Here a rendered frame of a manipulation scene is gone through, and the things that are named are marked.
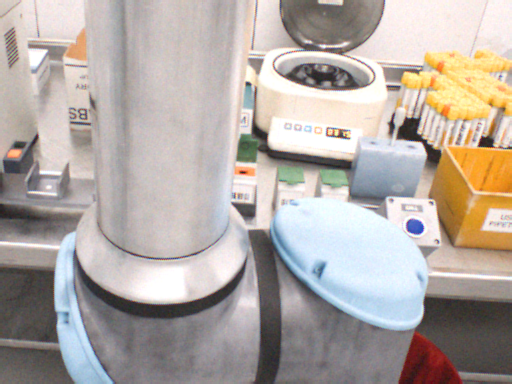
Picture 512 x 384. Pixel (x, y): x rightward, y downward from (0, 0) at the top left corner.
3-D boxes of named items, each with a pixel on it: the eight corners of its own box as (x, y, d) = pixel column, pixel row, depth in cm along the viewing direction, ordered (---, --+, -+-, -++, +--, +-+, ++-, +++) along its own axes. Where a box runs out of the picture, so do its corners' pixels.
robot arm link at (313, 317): (426, 419, 40) (477, 278, 34) (250, 429, 38) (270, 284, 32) (368, 307, 51) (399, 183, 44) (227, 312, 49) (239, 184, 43)
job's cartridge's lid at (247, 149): (233, 133, 80) (233, 132, 80) (230, 162, 82) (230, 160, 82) (259, 135, 80) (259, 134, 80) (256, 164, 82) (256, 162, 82)
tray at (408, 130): (477, 162, 100) (481, 151, 99) (435, 167, 98) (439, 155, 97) (423, 119, 115) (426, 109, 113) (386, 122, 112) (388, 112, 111)
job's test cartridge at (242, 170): (225, 212, 81) (228, 177, 78) (227, 194, 85) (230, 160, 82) (252, 214, 81) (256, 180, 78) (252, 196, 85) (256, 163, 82)
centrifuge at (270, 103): (245, 154, 99) (252, 94, 92) (263, 90, 123) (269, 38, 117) (379, 174, 95) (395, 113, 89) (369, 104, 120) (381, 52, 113)
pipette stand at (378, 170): (349, 205, 87) (362, 153, 81) (345, 181, 92) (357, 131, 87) (412, 213, 86) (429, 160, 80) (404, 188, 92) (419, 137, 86)
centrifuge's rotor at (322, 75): (276, 110, 102) (281, 76, 99) (282, 79, 115) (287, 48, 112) (358, 122, 100) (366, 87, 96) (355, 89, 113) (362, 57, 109)
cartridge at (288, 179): (273, 218, 83) (279, 182, 79) (271, 200, 87) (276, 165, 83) (299, 220, 83) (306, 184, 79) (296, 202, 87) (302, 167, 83)
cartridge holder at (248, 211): (219, 228, 80) (221, 209, 78) (222, 193, 88) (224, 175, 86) (255, 231, 80) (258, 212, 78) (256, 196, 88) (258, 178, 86)
